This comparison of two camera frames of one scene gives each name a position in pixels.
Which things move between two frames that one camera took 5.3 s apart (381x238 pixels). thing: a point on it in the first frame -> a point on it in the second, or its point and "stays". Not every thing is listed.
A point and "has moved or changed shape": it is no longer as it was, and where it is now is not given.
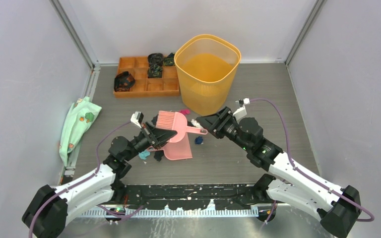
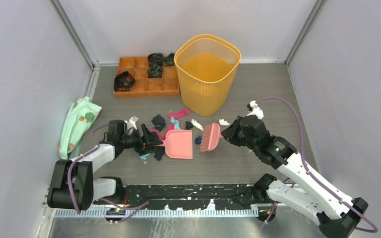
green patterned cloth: x=79 y=119 stays
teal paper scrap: x=143 y=154 has moved or changed shape
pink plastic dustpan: x=175 y=150 stays
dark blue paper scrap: x=198 y=140 stays
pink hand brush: x=175 y=122 -> x=210 y=137
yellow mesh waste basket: x=207 y=65 stays
